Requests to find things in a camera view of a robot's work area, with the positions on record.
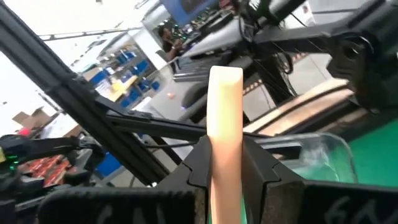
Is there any person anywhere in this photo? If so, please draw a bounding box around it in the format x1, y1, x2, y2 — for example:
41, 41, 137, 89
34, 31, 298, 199
156, 25, 185, 63

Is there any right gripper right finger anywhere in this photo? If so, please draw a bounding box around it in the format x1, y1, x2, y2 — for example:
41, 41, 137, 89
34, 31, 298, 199
241, 136, 398, 224

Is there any large blue storage bin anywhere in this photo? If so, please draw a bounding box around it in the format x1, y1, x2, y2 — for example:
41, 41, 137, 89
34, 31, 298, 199
94, 151, 123, 179

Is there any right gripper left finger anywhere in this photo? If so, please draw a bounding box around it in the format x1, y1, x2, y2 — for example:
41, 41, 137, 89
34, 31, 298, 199
37, 134, 213, 224

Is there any grey laptop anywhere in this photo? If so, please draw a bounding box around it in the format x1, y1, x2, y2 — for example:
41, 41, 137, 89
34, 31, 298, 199
172, 17, 254, 83

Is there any cream handled silver fork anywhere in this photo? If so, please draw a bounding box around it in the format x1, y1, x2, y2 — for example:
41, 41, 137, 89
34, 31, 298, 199
205, 65, 244, 224

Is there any blue display screen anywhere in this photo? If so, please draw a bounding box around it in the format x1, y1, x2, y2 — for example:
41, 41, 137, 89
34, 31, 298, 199
159, 0, 219, 26

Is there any brown cardboard box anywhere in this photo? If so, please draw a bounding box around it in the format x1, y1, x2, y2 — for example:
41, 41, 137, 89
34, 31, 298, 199
12, 106, 53, 130

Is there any green table mat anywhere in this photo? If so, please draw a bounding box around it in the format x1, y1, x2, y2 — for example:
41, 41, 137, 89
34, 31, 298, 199
289, 117, 398, 188

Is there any clear plastic bin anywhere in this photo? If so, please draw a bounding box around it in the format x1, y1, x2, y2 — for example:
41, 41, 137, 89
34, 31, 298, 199
248, 131, 358, 185

